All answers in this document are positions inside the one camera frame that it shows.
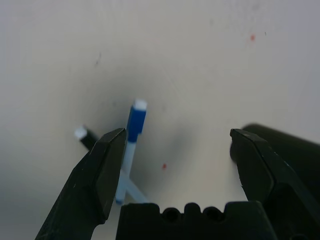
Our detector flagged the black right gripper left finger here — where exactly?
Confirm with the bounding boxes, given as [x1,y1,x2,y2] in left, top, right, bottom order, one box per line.
[34,128,128,240]

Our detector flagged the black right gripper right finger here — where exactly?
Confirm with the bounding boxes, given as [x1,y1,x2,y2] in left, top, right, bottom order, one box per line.
[229,128,320,240]

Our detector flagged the white marker blue cap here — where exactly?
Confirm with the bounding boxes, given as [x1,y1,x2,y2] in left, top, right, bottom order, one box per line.
[115,98,148,206]

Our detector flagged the black plastic cup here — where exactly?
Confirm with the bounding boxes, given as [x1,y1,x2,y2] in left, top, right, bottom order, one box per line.
[229,122,320,208]

